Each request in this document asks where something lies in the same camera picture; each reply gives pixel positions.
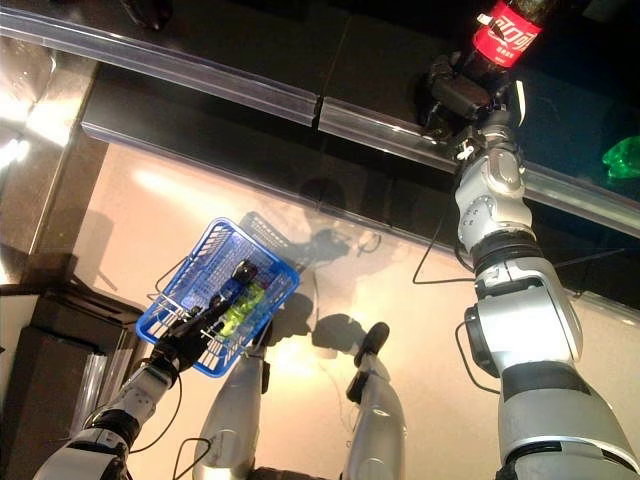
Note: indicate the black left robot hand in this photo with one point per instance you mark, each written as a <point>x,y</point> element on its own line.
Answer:
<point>187,340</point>

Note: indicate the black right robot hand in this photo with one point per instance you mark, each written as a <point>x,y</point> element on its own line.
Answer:
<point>460,95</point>

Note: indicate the blue plastic shopping basket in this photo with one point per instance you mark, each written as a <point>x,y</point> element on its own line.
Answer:
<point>147,330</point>

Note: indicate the bright green drink bottle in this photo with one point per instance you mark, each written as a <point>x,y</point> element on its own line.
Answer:
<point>245,305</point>

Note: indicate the Coca-Cola bottle red label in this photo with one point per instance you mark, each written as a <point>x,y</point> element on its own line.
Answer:
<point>505,40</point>

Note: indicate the dark Pepsi bottle blue cap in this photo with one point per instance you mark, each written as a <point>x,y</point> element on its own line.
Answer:
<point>245,272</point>

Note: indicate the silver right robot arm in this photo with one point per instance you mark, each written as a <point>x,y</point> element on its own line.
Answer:
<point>525,325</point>

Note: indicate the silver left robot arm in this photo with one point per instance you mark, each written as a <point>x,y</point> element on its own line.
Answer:
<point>135,395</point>

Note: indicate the black metal stand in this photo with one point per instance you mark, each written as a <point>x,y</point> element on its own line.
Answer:
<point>55,360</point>

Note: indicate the green Sprite bottle yellow cap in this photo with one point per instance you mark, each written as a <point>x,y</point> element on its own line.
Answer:
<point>625,157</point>

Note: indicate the low black shelf base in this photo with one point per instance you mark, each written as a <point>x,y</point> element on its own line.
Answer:
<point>200,135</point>

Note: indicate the silver right robot leg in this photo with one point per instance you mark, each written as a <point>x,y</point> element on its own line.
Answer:
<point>375,425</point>

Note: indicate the black shelf board clear rail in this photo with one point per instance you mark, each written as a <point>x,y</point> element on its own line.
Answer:
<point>370,60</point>
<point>250,45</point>

